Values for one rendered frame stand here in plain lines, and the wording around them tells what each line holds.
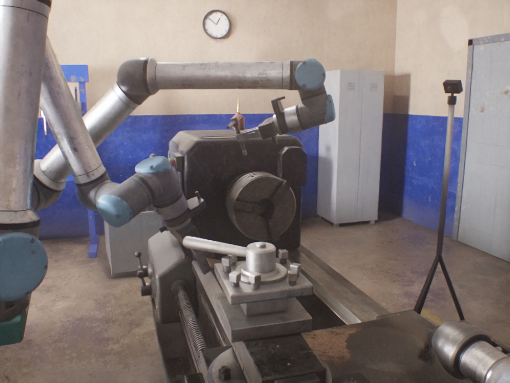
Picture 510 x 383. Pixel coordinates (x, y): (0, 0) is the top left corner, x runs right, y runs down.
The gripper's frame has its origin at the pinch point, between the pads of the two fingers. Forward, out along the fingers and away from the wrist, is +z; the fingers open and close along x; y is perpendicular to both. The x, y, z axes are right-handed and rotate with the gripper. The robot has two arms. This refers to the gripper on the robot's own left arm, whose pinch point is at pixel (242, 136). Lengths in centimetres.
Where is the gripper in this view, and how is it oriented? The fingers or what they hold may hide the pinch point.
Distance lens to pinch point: 156.8
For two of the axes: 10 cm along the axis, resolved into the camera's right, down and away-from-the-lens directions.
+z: -9.1, 2.5, 3.2
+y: 3.4, 9.0, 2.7
